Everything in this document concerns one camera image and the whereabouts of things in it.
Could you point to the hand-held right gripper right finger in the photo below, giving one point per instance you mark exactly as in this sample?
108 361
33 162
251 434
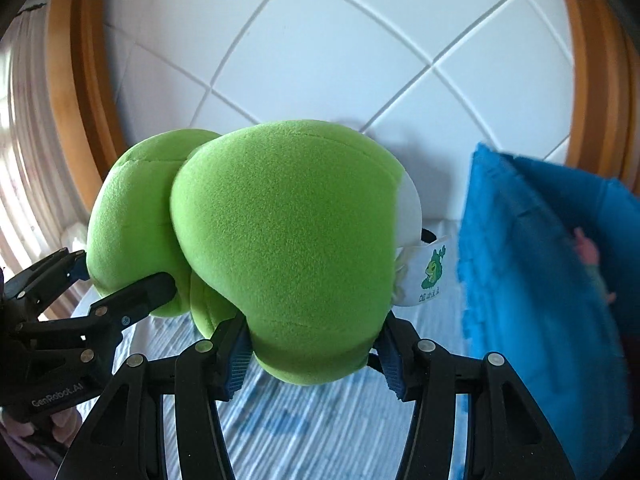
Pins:
390 362

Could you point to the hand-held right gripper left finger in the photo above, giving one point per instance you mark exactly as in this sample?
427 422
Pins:
237 360

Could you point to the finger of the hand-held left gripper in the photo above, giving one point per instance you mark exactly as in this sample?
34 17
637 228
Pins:
55 275
145 295

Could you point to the green frog plush toy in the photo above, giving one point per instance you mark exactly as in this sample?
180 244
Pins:
280 240

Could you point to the blue plastic crate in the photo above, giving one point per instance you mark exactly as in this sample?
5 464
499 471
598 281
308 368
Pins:
540 310

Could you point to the blue pig plush toy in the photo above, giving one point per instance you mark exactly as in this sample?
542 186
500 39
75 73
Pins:
587 252

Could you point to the sheer window curtain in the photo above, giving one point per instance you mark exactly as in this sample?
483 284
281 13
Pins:
35 160

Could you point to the wooden headboard frame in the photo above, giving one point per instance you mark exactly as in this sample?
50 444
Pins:
595 60
85 60

